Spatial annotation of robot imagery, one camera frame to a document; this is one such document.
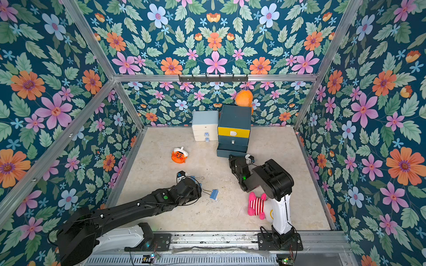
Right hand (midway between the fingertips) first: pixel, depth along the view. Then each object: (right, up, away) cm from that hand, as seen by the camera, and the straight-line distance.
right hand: (228, 153), depth 98 cm
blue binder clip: (-8, -22, -10) cm, 25 cm away
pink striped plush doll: (+13, -24, -19) cm, 33 cm away
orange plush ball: (+9, +33, -1) cm, 34 cm away
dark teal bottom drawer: (-2, +2, +1) cm, 3 cm away
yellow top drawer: (+2, +12, -7) cm, 14 cm away
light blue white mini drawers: (-14, +18, +4) cm, 23 cm away
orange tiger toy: (-30, -1, +1) cm, 30 cm away
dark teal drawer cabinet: (+3, +15, -7) cm, 17 cm away
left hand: (-14, -18, -15) cm, 27 cm away
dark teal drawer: (+3, +8, 0) cm, 8 cm away
